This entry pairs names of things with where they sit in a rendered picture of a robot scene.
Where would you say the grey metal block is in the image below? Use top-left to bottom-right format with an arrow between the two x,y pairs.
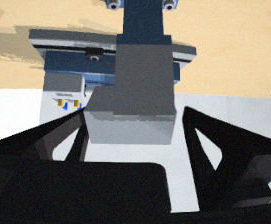
83,86 -> 177,145

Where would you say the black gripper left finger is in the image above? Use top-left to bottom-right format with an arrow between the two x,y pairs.
0,106 -> 89,161

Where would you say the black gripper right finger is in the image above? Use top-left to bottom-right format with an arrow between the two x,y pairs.
182,106 -> 271,211

